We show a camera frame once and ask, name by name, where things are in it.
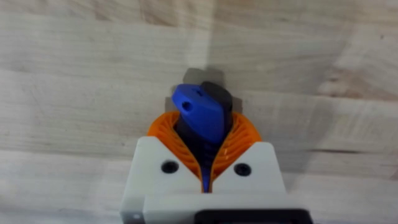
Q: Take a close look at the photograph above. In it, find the blue electric screwdriver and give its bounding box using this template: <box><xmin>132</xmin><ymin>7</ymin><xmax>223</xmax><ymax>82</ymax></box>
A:
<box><xmin>170</xmin><ymin>81</ymin><xmax>234</xmax><ymax>194</ymax></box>

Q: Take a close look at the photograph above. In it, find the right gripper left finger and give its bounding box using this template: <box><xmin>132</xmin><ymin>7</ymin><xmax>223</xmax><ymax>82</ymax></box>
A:
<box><xmin>123</xmin><ymin>111</ymin><xmax>205</xmax><ymax>197</ymax></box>

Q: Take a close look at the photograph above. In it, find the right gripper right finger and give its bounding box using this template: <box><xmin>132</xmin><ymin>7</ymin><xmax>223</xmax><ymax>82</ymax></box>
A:
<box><xmin>210</xmin><ymin>111</ymin><xmax>287</xmax><ymax>195</ymax></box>

